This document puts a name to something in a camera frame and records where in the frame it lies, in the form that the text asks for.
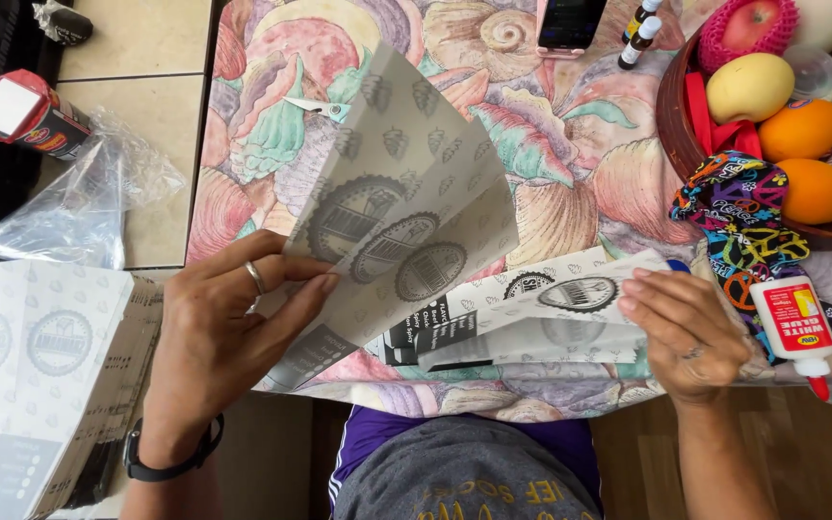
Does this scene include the person's right hand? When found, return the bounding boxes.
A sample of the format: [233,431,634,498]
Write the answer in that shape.
[616,267,754,405]

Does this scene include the person's left hand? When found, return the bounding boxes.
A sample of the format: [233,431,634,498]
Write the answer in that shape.
[140,230,342,443]

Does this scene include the grey printed paper bag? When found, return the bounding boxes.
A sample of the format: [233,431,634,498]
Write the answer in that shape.
[364,306,421,366]
[282,39,494,265]
[253,173,522,395]
[347,114,512,287]
[416,248,677,374]
[407,246,609,359]

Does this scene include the colourful patterned cloth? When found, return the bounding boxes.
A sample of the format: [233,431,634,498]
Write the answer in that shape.
[669,149,832,365]

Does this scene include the white glue bottle red label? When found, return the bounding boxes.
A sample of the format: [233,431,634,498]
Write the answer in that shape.
[747,273,832,403]

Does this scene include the brown round basket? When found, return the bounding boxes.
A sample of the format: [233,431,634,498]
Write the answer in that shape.
[655,27,832,244]

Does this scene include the red ribbon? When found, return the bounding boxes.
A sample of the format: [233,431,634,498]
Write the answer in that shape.
[682,71,764,160]

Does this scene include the orange fruit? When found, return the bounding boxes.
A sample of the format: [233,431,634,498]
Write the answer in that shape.
[776,158,832,225]
[757,98,832,164]

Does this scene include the yellow pear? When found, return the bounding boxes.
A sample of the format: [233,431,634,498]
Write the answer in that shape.
[705,52,797,126]

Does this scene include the small white-capped dropper bottle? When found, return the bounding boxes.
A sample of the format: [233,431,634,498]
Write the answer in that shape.
[617,16,663,72]
[622,0,664,44]

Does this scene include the grey printed shirt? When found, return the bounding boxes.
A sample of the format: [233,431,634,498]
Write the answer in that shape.
[331,415,603,520]

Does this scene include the clear plastic cup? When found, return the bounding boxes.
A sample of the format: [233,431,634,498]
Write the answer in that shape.
[782,44,832,101]

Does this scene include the pink-cased smartphone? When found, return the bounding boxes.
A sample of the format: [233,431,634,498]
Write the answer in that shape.
[535,0,609,59]

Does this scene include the red apple in pink net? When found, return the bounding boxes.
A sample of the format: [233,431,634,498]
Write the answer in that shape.
[698,0,800,75]

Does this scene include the black wristwatch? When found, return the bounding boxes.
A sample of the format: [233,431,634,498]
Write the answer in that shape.
[122,413,226,483]

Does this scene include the clear plastic bag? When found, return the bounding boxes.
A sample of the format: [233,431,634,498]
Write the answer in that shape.
[0,107,188,273]

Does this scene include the stack of printed paper bags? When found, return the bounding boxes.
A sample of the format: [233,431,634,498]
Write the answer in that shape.
[0,259,166,520]

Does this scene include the red and black canister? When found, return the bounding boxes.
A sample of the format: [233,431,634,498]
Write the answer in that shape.
[0,68,94,162]

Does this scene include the black item in plastic wrap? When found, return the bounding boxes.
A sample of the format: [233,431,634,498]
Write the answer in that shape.
[31,0,95,49]

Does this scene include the small teal-handled scissors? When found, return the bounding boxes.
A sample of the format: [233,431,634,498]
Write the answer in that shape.
[282,95,352,124]

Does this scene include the silver finger ring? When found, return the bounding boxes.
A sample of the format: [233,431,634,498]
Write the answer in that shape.
[243,260,267,297]

